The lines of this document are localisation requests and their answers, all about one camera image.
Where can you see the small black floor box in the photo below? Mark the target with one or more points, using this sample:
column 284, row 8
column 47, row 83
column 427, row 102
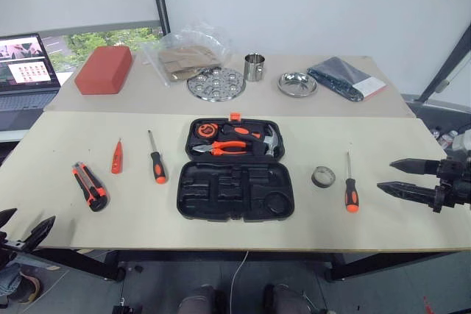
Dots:
column 125, row 309

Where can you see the orange black utility knife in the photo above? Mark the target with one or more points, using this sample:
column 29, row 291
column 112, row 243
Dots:
column 90, row 189

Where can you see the open laptop computer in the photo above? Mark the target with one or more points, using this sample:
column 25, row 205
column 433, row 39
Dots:
column 25, row 71

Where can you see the orange voltage tester pen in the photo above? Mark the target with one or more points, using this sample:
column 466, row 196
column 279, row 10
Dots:
column 117, row 157

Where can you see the dark diagonal metal bar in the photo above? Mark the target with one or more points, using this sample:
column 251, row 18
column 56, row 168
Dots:
column 447, row 60

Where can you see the black tool case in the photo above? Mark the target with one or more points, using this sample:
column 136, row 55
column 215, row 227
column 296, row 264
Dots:
column 235, row 196

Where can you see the stainless steel mug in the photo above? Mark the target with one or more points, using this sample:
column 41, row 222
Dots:
column 254, row 69

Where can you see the round perforated steel steamer plate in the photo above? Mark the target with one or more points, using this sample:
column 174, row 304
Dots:
column 216, row 84

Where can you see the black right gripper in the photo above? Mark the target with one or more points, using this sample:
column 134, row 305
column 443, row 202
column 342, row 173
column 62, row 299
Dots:
column 454, row 185

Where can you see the clear plastic bag with cardboard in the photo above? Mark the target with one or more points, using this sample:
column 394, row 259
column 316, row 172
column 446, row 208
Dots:
column 184, row 58

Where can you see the stainless steel bowl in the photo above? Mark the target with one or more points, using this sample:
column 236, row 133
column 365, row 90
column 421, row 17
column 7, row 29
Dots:
column 297, row 84

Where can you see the orange tape measure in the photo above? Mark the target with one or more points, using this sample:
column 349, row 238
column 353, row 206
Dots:
column 207, row 131

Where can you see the red rectangular box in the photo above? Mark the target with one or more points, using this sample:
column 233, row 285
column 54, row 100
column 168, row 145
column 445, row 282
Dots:
column 103, row 69

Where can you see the black electrical tape roll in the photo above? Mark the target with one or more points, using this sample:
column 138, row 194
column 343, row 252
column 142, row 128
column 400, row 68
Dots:
column 317, row 180

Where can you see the dark rounded foot shape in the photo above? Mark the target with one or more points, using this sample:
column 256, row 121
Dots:
column 285, row 299
column 197, row 299

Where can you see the dark blue packaged cloth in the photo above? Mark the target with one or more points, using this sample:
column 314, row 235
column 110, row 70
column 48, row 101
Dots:
column 338, row 75

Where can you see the small plastic bottle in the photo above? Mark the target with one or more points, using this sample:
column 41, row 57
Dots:
column 447, row 138

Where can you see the person's brown shoe and jeans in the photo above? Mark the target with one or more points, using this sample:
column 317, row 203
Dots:
column 20, row 284

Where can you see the black metal table frame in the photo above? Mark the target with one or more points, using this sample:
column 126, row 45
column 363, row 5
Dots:
column 73, row 260

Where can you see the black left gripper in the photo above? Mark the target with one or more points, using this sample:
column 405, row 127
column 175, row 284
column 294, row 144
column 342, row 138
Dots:
column 13, row 247

